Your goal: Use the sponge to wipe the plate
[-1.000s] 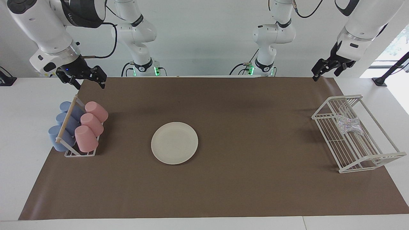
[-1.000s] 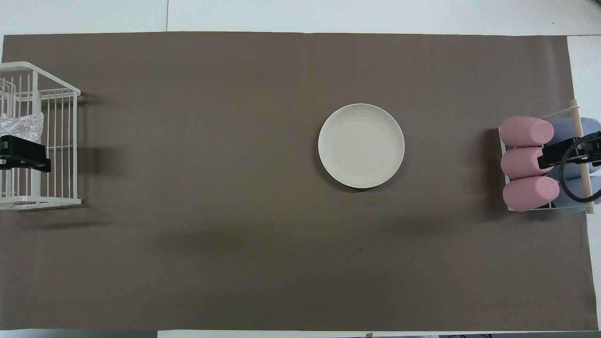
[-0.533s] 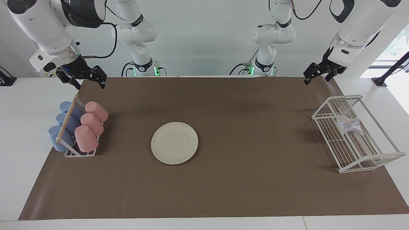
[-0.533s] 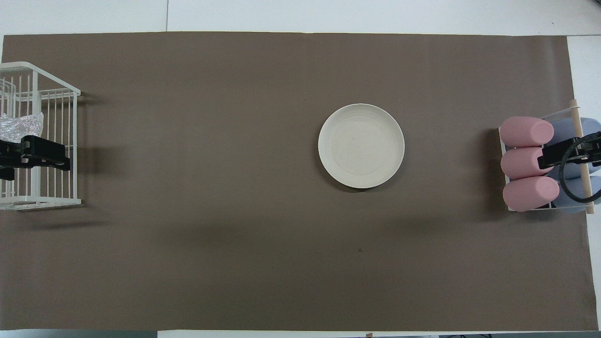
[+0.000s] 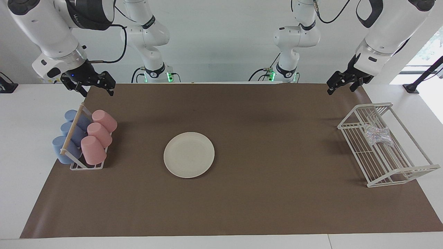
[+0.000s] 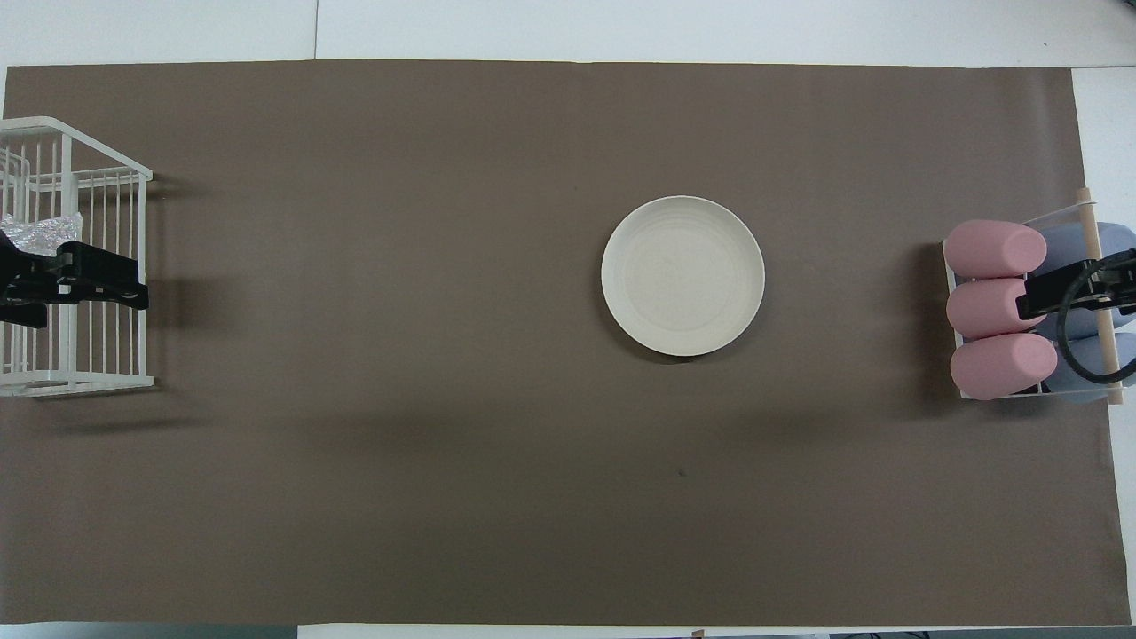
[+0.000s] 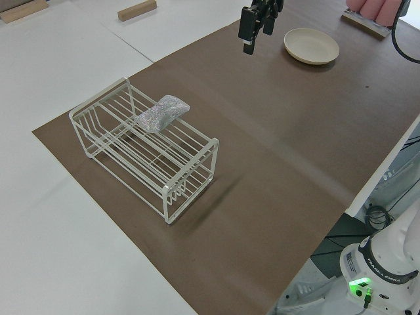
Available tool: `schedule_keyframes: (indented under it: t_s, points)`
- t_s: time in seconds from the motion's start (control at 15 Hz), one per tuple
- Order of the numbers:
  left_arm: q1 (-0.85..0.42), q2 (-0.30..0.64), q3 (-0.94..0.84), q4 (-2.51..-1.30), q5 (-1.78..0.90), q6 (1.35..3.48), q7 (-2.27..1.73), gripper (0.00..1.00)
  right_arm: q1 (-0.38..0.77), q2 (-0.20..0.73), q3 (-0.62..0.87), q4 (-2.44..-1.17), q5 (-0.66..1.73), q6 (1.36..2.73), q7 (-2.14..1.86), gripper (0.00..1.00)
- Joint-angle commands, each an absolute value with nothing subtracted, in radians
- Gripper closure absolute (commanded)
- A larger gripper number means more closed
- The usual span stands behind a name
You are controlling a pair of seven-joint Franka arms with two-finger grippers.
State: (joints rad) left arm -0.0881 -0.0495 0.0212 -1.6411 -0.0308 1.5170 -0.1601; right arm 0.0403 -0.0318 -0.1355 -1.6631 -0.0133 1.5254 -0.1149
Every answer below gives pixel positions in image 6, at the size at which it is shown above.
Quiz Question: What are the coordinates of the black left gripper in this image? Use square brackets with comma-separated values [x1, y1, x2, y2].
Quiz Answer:
[0, 241, 150, 329]

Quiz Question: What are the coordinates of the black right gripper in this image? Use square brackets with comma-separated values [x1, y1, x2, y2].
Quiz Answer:
[1016, 251, 1136, 322]

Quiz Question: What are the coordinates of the cream round plate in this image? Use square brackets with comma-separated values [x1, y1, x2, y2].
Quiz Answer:
[601, 195, 766, 358]

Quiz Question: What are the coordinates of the blue plastic cup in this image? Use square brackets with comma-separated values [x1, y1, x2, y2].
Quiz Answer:
[1034, 306, 1136, 343]
[1047, 333, 1136, 403]
[1034, 222, 1136, 272]

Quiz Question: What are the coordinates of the pink plastic cup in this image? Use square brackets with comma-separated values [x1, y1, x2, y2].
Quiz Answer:
[950, 333, 1059, 400]
[946, 279, 1053, 340]
[943, 220, 1048, 279]

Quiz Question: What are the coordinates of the brown table mat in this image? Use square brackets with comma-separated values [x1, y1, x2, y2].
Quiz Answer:
[0, 60, 1133, 627]

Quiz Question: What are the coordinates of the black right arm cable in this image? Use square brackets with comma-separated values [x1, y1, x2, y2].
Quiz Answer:
[1056, 256, 1136, 384]

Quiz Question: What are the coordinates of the white wire dish rack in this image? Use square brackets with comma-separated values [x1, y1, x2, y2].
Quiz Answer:
[0, 117, 154, 398]

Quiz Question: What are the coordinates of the white cup rack wooden handle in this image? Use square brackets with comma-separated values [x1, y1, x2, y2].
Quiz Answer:
[943, 188, 1126, 405]

